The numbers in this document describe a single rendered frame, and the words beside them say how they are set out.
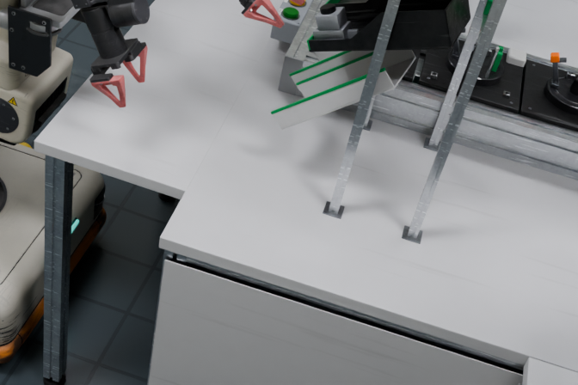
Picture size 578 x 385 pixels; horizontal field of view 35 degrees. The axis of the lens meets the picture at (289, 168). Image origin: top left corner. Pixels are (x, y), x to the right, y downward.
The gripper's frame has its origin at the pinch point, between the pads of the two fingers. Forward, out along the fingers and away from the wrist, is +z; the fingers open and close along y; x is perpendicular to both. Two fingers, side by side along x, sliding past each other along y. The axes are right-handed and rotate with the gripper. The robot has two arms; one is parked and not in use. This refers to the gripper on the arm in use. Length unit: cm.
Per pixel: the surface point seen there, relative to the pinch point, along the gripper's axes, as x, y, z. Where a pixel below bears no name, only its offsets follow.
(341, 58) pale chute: 0.4, 0.8, 14.3
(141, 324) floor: 116, -11, 31
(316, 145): 22.6, -0.7, 24.8
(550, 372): -9, -34, 79
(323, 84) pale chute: 6.4, -1.9, 15.6
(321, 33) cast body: -10.4, -10.5, 6.9
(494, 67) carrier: 0, 38, 45
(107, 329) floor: 118, -18, 24
